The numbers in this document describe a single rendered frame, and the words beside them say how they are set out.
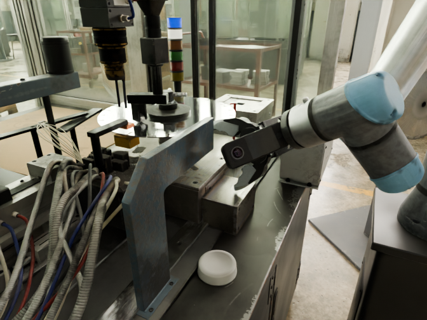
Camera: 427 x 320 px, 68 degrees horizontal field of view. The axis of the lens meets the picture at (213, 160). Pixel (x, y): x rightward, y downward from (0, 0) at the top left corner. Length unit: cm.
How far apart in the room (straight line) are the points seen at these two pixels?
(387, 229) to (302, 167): 24
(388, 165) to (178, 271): 39
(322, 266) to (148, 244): 138
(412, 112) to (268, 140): 116
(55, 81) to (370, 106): 64
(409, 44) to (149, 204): 48
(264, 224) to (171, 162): 32
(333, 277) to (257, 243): 110
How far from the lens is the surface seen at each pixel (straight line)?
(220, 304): 56
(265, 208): 77
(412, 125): 168
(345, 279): 175
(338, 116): 48
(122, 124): 64
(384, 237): 76
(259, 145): 54
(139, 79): 139
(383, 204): 88
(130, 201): 42
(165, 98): 68
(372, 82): 47
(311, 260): 179
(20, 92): 76
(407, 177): 55
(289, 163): 86
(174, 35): 104
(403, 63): 63
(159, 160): 45
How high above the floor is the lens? 117
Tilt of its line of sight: 25 degrees down
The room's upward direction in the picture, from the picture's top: straight up
